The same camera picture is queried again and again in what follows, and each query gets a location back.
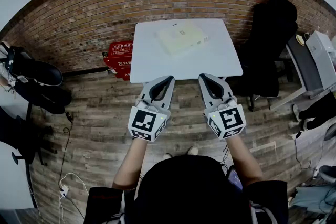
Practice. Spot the small round yellow dish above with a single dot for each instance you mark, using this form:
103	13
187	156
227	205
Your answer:
300	40

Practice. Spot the black fabric office chair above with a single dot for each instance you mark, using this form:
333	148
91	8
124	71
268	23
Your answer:
262	60

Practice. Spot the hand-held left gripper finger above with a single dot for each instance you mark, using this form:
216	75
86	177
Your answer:
169	97
147	90

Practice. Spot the white square table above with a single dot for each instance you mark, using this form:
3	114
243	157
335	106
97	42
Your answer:
183	68

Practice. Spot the person's left shoe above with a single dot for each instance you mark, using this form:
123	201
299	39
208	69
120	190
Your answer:
167	156

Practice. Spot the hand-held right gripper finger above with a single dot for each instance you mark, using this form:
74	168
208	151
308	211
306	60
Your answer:
225	90
206	97

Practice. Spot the white box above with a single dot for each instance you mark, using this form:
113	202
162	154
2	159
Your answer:
320	57

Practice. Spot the person's left forearm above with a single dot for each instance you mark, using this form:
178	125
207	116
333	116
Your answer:
131	165

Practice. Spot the person's shoe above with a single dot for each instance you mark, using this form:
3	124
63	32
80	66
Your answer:
167	156
193	150
296	112

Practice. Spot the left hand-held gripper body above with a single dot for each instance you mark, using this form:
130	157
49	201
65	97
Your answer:
147	123

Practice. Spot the pale yellow cloth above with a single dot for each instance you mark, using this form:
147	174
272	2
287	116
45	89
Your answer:
181	39

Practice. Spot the person's black shirt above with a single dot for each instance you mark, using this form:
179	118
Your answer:
189	191

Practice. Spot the red fire extinguisher box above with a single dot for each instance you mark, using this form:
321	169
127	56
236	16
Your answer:
118	60

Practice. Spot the white power strip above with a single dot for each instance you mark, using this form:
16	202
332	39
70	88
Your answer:
63	190

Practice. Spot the black phone with lit screen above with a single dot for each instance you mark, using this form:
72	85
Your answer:
235	178

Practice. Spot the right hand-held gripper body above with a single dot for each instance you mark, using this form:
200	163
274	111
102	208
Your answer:
228	120

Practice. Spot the person's right shoe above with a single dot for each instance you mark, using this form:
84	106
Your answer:
193	150

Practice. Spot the glossy black office chair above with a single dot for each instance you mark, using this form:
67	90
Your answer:
39	73

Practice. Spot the person's right forearm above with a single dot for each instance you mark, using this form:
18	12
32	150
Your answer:
244	162

